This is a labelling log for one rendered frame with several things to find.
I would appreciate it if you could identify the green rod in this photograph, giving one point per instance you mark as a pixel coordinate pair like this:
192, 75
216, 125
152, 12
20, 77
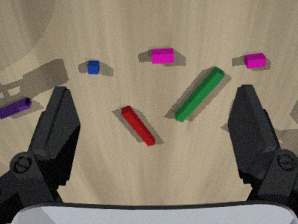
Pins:
201, 92

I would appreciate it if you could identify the small blue block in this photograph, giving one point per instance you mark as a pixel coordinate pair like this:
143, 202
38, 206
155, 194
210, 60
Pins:
93, 67

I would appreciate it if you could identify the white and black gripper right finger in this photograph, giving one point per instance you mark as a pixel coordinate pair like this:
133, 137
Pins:
259, 157

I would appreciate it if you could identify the purple rod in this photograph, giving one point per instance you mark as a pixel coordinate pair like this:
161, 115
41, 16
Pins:
16, 107

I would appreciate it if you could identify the red rod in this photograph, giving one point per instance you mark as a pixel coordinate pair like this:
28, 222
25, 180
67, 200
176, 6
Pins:
137, 125

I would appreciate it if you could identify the magenta rod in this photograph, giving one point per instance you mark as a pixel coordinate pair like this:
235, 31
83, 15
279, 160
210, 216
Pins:
165, 55
255, 60

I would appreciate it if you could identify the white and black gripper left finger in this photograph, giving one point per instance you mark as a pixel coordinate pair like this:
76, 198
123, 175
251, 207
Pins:
35, 174

